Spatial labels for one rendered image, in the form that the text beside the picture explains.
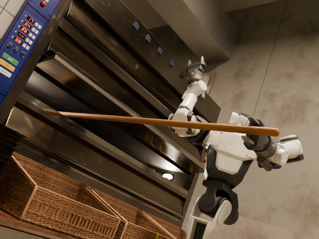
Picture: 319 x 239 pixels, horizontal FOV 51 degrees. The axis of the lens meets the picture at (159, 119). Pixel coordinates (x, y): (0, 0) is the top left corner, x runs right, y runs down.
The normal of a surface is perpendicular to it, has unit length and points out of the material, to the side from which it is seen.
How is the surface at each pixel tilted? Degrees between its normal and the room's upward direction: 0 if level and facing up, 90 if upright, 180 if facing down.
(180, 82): 90
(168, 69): 90
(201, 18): 90
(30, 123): 70
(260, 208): 90
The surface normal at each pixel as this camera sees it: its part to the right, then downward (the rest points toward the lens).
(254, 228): -0.60, -0.47
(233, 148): -0.04, -0.34
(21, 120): 0.82, -0.25
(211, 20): 0.72, 0.04
